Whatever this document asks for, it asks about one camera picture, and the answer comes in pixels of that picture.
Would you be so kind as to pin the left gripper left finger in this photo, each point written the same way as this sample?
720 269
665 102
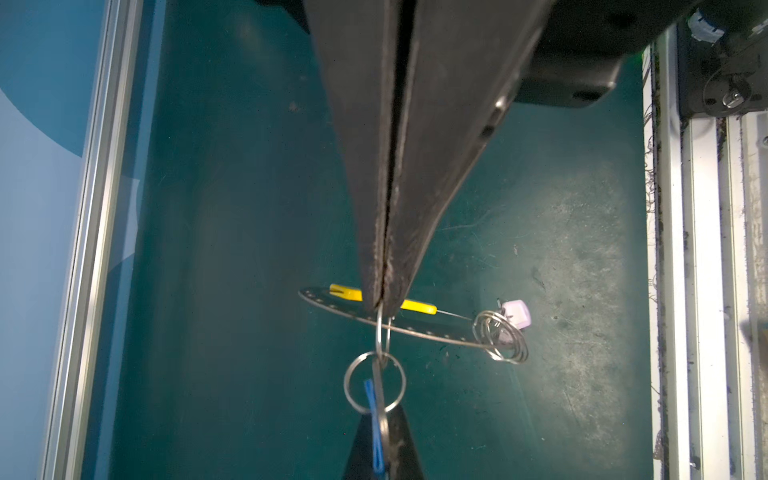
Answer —
356 46

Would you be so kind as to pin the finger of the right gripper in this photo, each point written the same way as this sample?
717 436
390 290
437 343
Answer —
403 462
359 464

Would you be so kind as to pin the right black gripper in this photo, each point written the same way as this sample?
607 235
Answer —
585 42

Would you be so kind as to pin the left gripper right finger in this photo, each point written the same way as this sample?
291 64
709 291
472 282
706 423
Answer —
465 62

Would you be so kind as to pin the key with blue tag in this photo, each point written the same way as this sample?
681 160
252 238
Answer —
374 390

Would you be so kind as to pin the metal key organizer ring yellow tab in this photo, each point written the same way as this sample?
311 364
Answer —
424 321

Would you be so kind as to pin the key with white tag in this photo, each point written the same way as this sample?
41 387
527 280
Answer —
513 316

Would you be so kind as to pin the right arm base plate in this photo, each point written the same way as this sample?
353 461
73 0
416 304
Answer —
722 61

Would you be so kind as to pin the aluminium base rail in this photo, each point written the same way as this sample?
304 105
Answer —
706 211

